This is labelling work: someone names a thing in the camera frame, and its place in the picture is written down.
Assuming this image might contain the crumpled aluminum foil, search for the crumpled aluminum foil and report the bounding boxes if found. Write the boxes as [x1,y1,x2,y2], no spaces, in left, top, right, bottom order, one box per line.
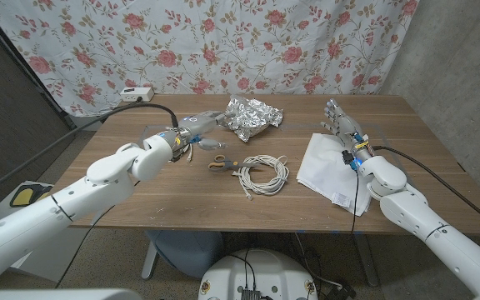
[222,94,285,143]

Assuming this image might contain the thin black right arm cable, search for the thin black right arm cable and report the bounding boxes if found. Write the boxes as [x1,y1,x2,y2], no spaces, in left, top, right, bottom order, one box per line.
[350,168,360,235]

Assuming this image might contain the white towel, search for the white towel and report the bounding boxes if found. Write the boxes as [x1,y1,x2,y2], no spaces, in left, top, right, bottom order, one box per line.
[296,132,373,218]

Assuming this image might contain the small coiled white cable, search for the small coiled white cable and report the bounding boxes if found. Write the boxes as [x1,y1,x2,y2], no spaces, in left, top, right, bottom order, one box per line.
[179,141,194,163]

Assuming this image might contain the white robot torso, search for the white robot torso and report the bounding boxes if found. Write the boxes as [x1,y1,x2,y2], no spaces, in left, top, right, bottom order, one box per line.
[197,248,319,300]

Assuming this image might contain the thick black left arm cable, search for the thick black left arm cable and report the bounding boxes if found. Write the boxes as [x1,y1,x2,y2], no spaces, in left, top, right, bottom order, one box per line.
[0,102,181,202]

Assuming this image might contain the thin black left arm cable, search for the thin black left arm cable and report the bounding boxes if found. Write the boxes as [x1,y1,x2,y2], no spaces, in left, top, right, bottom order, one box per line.
[55,179,141,289]

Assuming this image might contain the large coiled white cable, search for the large coiled white cable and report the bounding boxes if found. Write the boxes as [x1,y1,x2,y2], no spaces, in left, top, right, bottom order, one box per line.
[232,154,290,200]

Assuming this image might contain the black power strip cord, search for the black power strip cord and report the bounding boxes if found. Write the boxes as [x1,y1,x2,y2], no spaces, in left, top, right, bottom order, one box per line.
[112,96,144,112]

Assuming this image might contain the white table leg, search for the white table leg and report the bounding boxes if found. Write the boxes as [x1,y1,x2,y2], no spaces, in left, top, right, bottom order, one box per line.
[141,240,160,279]

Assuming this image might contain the yellow grey handled scissors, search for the yellow grey handled scissors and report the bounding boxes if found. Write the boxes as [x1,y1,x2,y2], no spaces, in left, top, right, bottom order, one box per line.
[207,154,262,173]

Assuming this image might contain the grey table leg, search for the grey table leg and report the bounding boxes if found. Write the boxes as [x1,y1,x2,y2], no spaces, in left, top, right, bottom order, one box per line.
[354,233,379,288]

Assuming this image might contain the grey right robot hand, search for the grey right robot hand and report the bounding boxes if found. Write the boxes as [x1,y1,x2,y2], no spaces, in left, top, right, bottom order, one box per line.
[321,97,373,162]

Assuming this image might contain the white power strip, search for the white power strip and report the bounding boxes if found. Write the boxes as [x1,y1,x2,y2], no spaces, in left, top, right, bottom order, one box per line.
[119,86,155,103]

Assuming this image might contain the blue grey stool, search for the blue grey stool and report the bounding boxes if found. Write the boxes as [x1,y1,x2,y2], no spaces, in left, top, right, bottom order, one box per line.
[144,230,224,279]

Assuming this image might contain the white floor board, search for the white floor board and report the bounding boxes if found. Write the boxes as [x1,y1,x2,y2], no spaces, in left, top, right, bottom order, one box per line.
[0,179,56,226]

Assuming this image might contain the black adapter on floor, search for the black adapter on floor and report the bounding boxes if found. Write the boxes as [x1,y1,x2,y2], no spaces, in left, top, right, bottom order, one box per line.
[325,281,358,300]

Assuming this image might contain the floral print backdrop curtain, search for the floral print backdrop curtain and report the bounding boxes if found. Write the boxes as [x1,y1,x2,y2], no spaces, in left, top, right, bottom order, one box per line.
[0,0,420,118]

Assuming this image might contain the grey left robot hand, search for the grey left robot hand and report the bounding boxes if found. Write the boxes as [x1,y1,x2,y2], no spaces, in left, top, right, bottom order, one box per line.
[168,109,237,158]

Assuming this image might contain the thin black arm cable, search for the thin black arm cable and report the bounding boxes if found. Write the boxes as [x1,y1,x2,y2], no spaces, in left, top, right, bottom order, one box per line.
[350,168,360,235]
[55,179,141,289]

